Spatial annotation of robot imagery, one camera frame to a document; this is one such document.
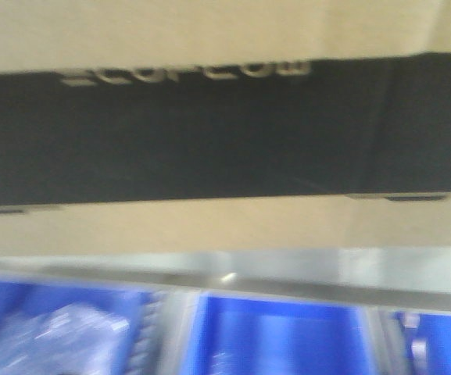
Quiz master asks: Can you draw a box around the middle blue storage bin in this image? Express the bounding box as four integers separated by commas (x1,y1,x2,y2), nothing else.
180,295,378,374

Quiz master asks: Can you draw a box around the blue storage bin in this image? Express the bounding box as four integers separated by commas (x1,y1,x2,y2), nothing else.
0,281,151,374
180,295,378,374
396,312,451,374

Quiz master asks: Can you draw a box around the right blue storage bin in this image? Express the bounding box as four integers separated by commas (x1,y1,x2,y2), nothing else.
396,312,451,374

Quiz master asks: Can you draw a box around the steel shelf front rail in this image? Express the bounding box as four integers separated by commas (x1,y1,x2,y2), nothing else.
0,246,451,314

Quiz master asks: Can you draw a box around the grey shelf divider post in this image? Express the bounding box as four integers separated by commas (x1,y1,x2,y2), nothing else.
131,288,206,375

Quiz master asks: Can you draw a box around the brown EcoFlow cardboard box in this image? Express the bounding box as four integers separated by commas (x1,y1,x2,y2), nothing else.
0,1,451,257

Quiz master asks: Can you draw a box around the clear plastic bag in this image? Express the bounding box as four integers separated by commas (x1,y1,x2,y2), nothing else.
0,304,130,374

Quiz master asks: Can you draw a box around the right grey divider post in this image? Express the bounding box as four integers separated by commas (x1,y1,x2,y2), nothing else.
363,307,411,375

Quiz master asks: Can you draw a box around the left blue storage bin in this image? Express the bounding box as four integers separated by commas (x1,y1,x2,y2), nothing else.
0,281,151,374

